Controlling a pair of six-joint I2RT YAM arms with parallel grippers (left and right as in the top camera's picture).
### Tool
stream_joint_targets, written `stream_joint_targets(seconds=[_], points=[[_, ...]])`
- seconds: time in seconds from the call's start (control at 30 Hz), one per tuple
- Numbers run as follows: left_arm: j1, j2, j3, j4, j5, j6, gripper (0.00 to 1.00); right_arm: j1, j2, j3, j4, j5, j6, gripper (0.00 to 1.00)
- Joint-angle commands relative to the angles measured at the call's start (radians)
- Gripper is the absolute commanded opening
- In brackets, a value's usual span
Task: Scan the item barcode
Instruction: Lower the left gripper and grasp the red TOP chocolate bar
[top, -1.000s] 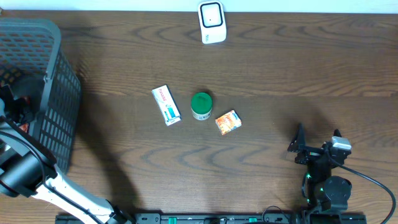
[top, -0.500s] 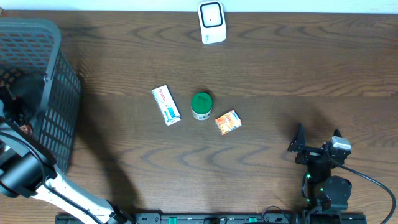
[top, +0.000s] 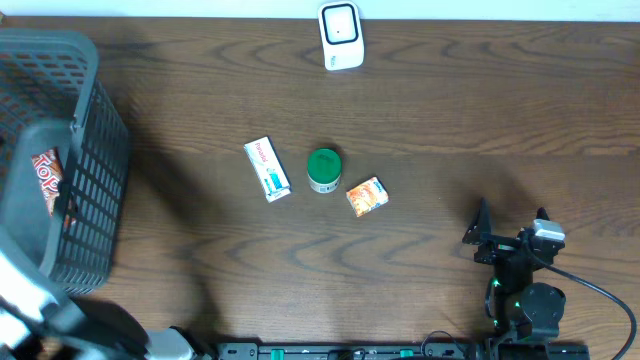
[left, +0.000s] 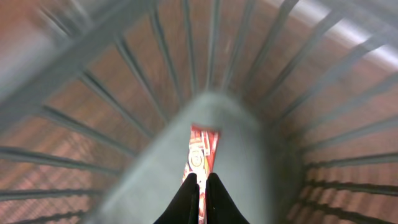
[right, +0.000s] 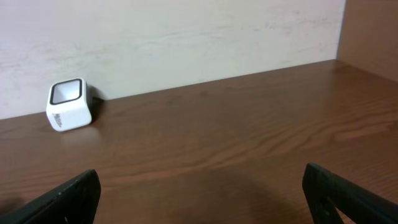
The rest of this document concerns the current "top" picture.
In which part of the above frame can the orange Topps candy bar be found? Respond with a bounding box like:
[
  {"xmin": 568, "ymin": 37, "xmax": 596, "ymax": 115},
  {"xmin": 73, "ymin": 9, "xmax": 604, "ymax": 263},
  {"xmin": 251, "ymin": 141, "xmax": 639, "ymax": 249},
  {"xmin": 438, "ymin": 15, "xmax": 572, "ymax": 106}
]
[{"xmin": 31, "ymin": 148, "xmax": 63, "ymax": 216}]

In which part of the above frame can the white barcode scanner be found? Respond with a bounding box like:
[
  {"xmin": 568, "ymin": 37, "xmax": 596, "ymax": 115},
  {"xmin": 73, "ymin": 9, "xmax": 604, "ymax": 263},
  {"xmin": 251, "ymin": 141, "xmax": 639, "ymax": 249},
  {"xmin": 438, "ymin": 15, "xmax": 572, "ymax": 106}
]
[{"xmin": 318, "ymin": 1, "xmax": 365, "ymax": 71}]

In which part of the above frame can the grey plastic basket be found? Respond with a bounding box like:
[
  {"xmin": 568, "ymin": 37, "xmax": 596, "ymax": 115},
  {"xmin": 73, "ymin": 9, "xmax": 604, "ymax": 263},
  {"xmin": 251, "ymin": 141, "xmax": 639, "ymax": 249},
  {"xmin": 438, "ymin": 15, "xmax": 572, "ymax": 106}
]
[{"xmin": 1, "ymin": 29, "xmax": 130, "ymax": 295}]

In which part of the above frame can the small orange box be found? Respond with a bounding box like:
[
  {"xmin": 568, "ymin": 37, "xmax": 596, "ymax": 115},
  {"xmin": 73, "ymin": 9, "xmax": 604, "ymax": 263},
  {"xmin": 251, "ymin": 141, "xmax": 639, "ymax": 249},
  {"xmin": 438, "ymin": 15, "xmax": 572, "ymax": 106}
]
[{"xmin": 346, "ymin": 176, "xmax": 389, "ymax": 217}]

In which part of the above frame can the green lid jar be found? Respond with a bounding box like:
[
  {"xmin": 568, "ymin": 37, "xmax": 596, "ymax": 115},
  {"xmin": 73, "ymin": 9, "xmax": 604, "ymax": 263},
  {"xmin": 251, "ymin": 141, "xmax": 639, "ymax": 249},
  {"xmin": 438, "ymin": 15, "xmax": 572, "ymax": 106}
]
[{"xmin": 307, "ymin": 148, "xmax": 342, "ymax": 194}]

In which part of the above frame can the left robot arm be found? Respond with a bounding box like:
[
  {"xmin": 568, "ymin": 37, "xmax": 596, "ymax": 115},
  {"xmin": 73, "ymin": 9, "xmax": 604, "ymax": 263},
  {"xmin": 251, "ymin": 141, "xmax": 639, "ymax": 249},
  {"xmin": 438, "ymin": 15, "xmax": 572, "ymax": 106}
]
[{"xmin": 1, "ymin": 183, "xmax": 218, "ymax": 359}]

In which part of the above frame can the black right camera cable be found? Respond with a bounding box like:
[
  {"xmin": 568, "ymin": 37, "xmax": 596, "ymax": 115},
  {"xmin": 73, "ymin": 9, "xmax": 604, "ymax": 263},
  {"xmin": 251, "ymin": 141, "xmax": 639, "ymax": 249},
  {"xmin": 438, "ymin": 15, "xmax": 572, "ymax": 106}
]
[{"xmin": 522, "ymin": 234, "xmax": 639, "ymax": 360}]

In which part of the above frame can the white Panadol box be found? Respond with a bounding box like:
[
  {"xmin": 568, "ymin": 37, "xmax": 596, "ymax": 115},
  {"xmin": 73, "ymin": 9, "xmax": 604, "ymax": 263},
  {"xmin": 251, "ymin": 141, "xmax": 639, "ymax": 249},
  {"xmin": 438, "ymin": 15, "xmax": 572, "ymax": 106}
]
[{"xmin": 244, "ymin": 136, "xmax": 291, "ymax": 203}]

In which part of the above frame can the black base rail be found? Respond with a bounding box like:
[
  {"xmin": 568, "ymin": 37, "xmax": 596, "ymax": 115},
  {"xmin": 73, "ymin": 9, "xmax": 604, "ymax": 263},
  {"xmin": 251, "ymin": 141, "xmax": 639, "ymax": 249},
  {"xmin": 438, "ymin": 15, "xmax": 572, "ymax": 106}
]
[{"xmin": 215, "ymin": 341, "xmax": 482, "ymax": 360}]

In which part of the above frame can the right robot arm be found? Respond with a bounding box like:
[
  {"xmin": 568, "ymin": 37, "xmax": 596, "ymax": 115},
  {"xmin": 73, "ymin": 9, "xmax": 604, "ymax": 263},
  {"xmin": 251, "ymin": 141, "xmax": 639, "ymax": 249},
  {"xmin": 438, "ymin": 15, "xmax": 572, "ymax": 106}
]
[{"xmin": 462, "ymin": 199, "xmax": 590, "ymax": 360}]

